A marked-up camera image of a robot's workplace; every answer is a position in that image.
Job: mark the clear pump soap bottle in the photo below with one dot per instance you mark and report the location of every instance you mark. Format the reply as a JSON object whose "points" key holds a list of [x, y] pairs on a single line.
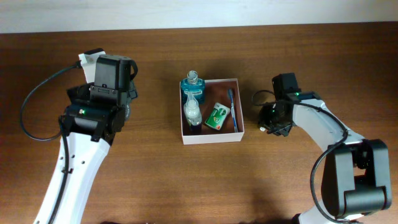
{"points": [[193, 114]]}

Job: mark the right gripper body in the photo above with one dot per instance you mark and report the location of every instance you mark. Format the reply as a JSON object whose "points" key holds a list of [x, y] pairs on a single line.
{"points": [[269, 117]]}

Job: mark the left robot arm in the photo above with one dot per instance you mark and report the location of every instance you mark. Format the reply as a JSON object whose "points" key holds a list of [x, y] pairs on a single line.
{"points": [[97, 112]]}

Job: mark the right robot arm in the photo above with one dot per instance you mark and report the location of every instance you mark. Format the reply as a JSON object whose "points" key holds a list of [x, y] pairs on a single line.
{"points": [[351, 178]]}

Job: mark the green soap bar pack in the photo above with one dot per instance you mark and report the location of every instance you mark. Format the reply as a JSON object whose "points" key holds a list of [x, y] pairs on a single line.
{"points": [[217, 116]]}

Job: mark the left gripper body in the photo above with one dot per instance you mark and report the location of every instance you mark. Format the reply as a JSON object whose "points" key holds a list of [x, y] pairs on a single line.
{"points": [[131, 93]]}

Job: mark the light blue toothbrush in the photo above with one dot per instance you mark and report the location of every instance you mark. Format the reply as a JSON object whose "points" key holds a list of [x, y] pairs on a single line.
{"points": [[233, 114]]}

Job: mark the blue mouthwash bottle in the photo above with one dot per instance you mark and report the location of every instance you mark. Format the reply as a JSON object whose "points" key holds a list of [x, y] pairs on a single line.
{"points": [[192, 83]]}

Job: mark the white cardboard box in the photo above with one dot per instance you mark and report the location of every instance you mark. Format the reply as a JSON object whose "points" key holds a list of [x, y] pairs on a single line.
{"points": [[226, 92]]}

